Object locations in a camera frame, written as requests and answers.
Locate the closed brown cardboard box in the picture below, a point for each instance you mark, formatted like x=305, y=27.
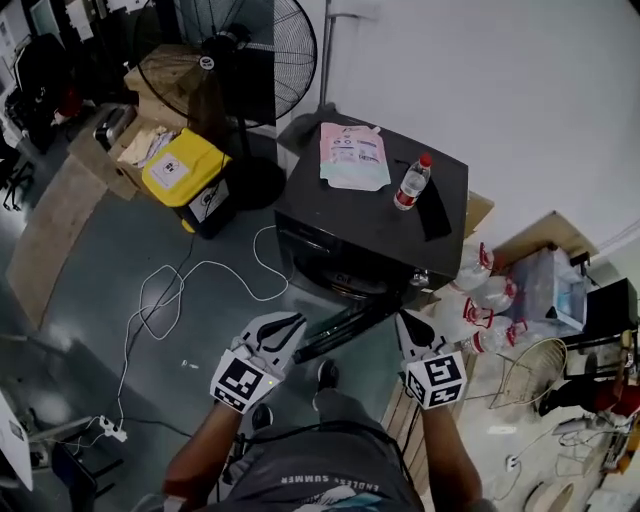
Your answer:
x=165, y=80

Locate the white pole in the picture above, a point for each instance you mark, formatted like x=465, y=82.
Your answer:
x=327, y=50

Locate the white and red small packet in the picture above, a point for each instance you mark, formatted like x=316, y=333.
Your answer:
x=460, y=320

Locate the black pedestal fan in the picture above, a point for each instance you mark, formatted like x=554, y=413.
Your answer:
x=235, y=50

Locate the white power strip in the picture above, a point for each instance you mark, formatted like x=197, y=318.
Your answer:
x=114, y=429

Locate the person's black shoe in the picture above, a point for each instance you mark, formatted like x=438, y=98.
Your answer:
x=261, y=416
x=327, y=374

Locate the person's grey printed t-shirt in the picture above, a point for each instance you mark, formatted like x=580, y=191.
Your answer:
x=320, y=480

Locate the person's left forearm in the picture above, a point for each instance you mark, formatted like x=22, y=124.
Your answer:
x=205, y=450

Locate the black office chair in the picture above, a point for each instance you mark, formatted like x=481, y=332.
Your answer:
x=40, y=90

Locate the light wooden board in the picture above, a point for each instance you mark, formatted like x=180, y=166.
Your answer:
x=545, y=232

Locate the open cardboard box with papers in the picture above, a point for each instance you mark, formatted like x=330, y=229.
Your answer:
x=135, y=150

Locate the black washing machine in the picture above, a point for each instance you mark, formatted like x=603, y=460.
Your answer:
x=360, y=225

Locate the white wall plug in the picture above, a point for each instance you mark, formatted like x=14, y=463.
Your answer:
x=512, y=463

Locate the white board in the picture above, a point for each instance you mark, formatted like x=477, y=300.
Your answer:
x=12, y=440

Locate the clear water bottle red label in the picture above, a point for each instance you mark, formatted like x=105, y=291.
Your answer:
x=412, y=185

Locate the yellow lid black storage box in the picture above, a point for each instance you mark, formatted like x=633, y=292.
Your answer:
x=185, y=165

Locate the black flat rectangular case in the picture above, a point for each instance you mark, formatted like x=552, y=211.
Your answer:
x=435, y=212

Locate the person's grey trousers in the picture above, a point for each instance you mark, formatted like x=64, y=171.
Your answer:
x=345, y=410

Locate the pink detergent refill pouch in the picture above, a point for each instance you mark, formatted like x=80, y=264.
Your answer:
x=352, y=157

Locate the flat brown cardboard sheet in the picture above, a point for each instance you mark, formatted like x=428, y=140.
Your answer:
x=55, y=240

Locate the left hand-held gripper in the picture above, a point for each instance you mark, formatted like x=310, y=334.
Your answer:
x=240, y=380

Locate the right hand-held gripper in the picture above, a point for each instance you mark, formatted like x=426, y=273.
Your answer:
x=440, y=380

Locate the silver and black appliance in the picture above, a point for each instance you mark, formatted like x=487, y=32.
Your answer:
x=111, y=127

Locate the person's right forearm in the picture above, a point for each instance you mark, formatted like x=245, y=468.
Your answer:
x=445, y=450

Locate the person's right black shoe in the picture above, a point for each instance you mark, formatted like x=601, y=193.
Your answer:
x=327, y=374

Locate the clear plastic storage box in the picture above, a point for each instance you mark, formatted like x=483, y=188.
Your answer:
x=545, y=290

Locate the person's left black shoe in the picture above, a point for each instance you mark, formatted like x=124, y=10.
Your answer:
x=261, y=416

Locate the red and black appliance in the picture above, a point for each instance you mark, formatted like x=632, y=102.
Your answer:
x=590, y=397

